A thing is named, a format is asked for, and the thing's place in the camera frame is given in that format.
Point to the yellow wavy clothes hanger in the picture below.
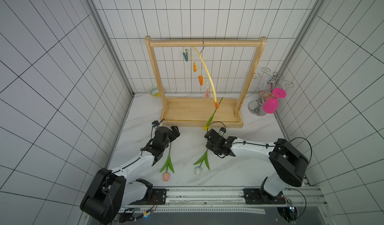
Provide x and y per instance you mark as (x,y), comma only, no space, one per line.
(208,80)

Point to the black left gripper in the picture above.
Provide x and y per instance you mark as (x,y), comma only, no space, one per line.
(175,131)

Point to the pink tulip flower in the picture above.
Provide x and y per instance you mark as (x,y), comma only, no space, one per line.
(168,166)

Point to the white tulip flower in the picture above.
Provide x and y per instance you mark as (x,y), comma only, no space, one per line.
(203,160)

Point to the teal clothespin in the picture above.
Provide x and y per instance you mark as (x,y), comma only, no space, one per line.
(186,56)

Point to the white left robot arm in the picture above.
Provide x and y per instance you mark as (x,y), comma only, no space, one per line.
(111,190)

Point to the pink clothespin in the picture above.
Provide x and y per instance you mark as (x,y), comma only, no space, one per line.
(208,93)

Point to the chrome glass holder stand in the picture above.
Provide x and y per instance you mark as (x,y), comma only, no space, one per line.
(273,80)

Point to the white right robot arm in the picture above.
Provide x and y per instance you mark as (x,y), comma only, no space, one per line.
(289,164)

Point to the orange middle clothespin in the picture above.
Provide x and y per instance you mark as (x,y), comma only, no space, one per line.
(201,79)

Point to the red patterned wine glass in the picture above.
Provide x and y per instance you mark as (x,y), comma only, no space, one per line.
(265,95)

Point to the magenta plastic wine glass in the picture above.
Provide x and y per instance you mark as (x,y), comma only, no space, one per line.
(271,105)

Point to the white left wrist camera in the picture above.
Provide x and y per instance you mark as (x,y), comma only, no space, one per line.
(156,123)

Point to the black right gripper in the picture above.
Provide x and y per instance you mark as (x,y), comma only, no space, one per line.
(214,144)

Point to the metal base rail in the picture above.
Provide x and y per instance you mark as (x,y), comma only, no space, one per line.
(230,199)

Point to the wooden hanging rack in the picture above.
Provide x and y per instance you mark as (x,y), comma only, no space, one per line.
(211,110)

